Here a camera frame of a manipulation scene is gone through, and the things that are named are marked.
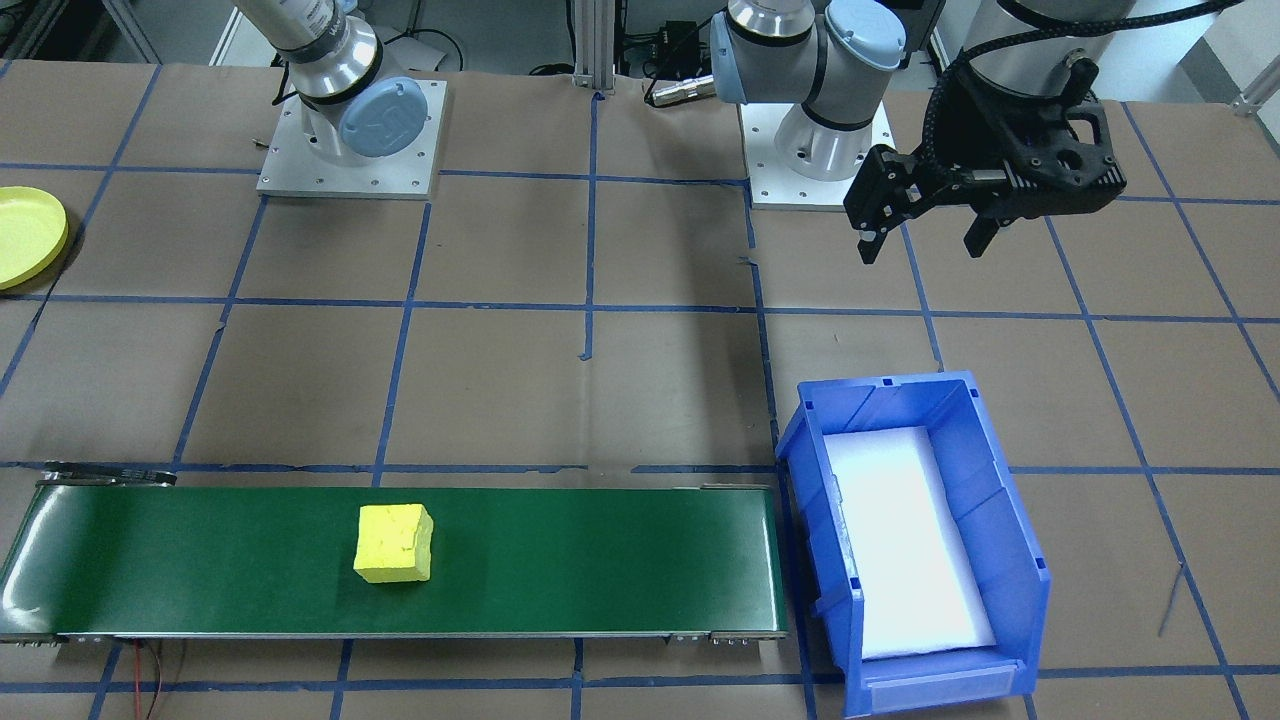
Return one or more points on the yellow foam block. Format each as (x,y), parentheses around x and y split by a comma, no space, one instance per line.
(393,545)

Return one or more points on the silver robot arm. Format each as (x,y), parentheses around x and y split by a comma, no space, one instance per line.
(770,60)
(385,120)

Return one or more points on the yellow plastic plate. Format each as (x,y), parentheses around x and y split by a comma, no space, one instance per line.
(25,240)

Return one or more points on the silver metal cylinder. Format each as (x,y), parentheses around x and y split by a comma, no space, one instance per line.
(685,90)

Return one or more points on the small black device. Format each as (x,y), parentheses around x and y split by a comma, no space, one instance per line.
(678,40)

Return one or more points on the white foam pad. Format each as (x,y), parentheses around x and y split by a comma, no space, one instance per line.
(900,540)

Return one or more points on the blue plastic storage bin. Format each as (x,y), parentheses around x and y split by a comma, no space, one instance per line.
(1010,560)

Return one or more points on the green conveyor belt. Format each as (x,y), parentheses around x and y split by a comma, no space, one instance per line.
(600,560)

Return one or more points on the white square base plate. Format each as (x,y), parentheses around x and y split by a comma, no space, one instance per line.
(290,180)
(770,195)

